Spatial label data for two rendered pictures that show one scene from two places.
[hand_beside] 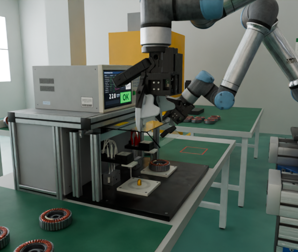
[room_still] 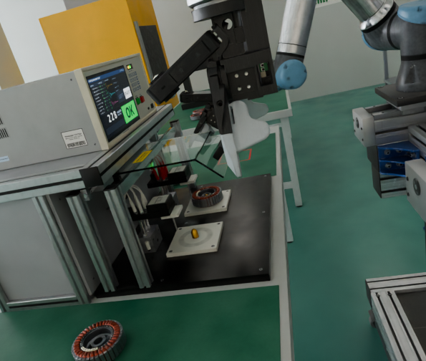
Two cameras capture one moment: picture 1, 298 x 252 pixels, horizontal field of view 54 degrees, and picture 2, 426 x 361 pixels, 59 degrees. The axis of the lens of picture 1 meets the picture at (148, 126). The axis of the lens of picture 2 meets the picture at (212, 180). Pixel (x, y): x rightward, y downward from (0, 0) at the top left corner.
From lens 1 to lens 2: 0.29 m
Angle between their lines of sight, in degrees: 14
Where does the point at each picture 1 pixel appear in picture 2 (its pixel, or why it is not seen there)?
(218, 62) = (204, 26)
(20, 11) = not seen: outside the picture
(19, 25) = not seen: outside the picture
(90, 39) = (12, 36)
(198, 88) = not seen: hidden behind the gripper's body
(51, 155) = (47, 243)
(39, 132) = (11, 213)
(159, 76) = (248, 61)
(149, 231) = (251, 309)
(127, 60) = (81, 53)
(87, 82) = (64, 105)
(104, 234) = (189, 339)
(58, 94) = (18, 139)
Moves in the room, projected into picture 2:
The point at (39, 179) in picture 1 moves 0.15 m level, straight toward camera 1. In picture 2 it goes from (39, 285) to (53, 309)
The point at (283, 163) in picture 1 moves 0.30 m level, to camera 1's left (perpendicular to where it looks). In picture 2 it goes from (384, 142) to (294, 172)
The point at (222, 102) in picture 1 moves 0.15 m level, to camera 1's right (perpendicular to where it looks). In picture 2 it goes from (291, 79) to (342, 64)
